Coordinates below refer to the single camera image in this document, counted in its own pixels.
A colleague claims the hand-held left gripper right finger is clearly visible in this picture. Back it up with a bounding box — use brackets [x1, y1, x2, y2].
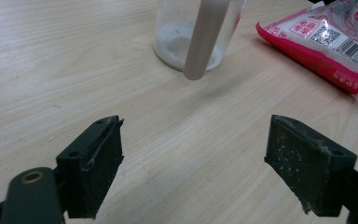
[264, 114, 358, 217]

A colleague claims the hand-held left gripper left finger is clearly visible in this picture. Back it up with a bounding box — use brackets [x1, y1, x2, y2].
[55, 115, 125, 219]

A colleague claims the pink and white plastic bag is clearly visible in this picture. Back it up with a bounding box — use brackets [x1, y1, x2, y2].
[255, 0, 358, 102]

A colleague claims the clear plastic cup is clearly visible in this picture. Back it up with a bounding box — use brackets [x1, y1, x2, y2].
[152, 0, 249, 73]

